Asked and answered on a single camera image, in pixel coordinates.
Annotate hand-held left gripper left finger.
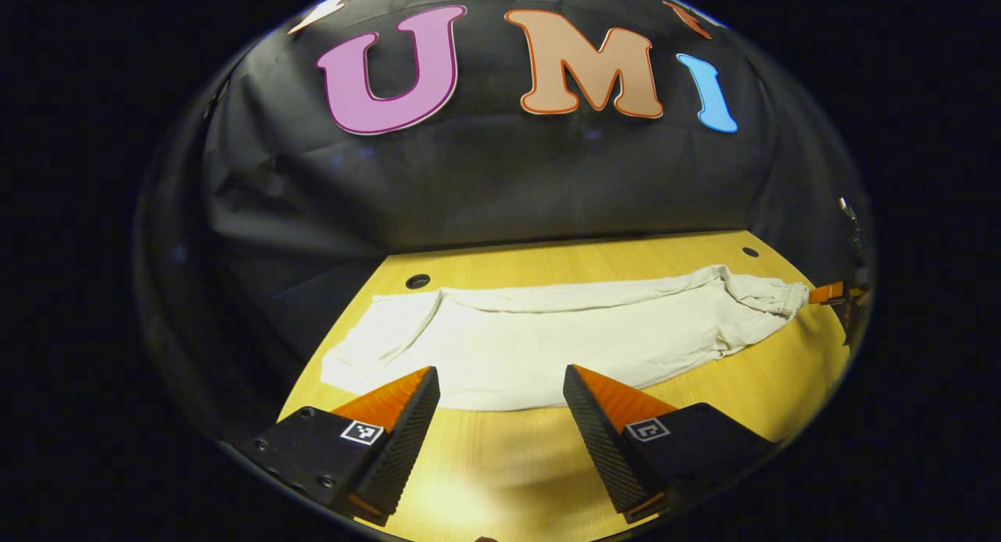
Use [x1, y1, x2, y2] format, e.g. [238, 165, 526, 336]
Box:
[235, 366, 441, 527]

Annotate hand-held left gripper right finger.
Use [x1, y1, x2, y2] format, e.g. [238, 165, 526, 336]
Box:
[563, 364, 783, 525]

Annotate cream white jeans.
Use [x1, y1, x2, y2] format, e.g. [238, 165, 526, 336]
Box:
[321, 264, 810, 412]

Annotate black metal stand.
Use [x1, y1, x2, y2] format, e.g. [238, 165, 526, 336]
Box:
[838, 196, 865, 249]

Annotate black backdrop cloth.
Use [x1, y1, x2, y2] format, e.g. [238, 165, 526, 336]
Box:
[135, 0, 873, 441]

